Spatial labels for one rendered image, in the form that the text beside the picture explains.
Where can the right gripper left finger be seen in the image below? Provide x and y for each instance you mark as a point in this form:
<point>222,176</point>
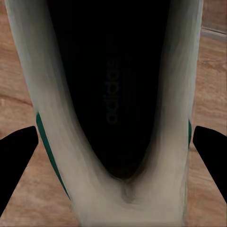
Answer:
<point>15,152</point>

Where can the gym shoe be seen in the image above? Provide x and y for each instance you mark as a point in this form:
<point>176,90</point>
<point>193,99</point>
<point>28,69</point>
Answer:
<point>112,85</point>

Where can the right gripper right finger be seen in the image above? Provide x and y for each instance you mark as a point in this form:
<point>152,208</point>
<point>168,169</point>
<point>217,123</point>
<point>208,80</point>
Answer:
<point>212,147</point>

